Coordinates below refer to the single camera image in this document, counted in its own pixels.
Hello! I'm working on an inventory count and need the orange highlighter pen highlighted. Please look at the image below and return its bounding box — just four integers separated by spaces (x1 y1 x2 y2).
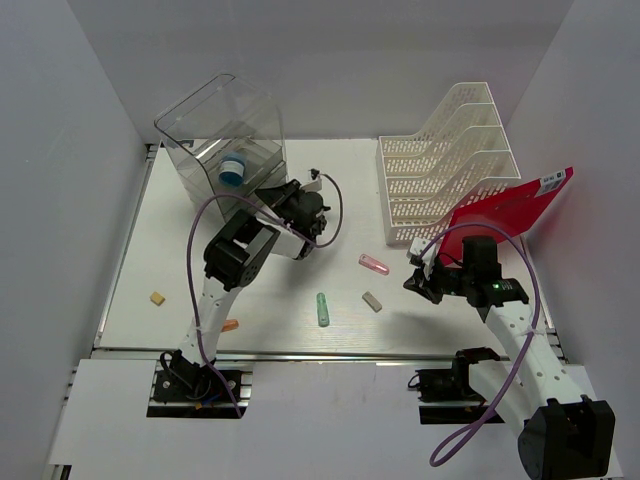
221 319 239 332

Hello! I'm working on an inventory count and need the cream plastic file rack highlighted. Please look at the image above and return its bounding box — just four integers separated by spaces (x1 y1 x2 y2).
376 82 521 247

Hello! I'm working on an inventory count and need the green highlighter pen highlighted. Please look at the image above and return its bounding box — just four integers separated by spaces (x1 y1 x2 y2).
316 292 330 328

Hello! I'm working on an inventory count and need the beige eraser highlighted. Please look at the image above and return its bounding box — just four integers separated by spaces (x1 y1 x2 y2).
362 291 382 313

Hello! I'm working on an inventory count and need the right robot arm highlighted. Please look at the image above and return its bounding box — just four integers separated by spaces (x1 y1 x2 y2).
404 236 615 479

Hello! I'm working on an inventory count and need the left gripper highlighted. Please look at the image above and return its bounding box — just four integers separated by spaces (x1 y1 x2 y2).
254 178 305 219

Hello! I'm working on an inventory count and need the red plastic folder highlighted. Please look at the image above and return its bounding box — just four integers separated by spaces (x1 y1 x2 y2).
438 167 574 266

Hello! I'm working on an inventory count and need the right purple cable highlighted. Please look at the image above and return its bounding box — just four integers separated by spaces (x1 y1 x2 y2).
429 223 541 467

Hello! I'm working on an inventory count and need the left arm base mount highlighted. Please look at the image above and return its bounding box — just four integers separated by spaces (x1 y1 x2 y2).
146 350 252 420

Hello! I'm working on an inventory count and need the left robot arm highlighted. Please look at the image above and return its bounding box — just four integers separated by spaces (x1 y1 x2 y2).
160 180 330 399

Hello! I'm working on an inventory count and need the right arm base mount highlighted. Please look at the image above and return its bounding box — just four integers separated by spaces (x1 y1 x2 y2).
407 347 503 426

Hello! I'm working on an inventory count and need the purple cable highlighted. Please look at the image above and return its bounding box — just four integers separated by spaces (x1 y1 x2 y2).
429 223 541 467
185 172 345 419

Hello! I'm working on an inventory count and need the pink highlighter pen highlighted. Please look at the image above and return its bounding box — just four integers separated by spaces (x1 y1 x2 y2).
358 254 390 276

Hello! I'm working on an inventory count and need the clear acrylic drawer organizer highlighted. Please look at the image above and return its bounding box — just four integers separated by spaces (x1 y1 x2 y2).
154 73 288 206

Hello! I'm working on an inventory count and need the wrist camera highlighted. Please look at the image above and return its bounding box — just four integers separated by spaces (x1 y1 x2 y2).
302 168 322 192
406 237 437 276

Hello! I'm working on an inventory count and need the blue white small jar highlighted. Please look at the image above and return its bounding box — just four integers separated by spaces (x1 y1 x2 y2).
218 151 247 188

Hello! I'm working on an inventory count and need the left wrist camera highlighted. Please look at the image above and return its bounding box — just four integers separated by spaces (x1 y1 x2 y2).
302 168 322 192

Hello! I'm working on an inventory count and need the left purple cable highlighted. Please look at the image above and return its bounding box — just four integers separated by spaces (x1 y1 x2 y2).
185 172 345 419

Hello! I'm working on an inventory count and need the yellow small eraser block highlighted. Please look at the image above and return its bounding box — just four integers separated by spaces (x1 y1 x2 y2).
149 292 165 306

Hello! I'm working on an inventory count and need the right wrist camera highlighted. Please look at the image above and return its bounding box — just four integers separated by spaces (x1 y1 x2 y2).
406 237 437 276

